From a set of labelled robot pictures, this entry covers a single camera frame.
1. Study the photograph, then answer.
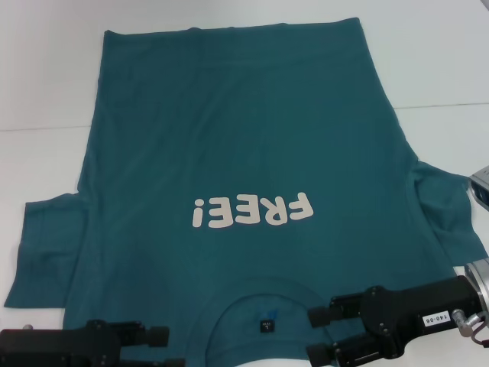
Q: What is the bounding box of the right gripper cable with connector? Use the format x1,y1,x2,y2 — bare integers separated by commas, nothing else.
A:
454,309,489,342

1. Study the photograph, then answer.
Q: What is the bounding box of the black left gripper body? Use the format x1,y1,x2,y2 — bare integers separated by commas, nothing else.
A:
0,320,149,367

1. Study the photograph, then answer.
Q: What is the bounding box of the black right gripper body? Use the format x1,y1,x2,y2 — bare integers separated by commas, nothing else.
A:
361,277,481,367

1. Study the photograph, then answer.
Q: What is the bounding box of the teal t-shirt with FREE print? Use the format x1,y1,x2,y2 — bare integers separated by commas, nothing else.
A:
3,17,488,367

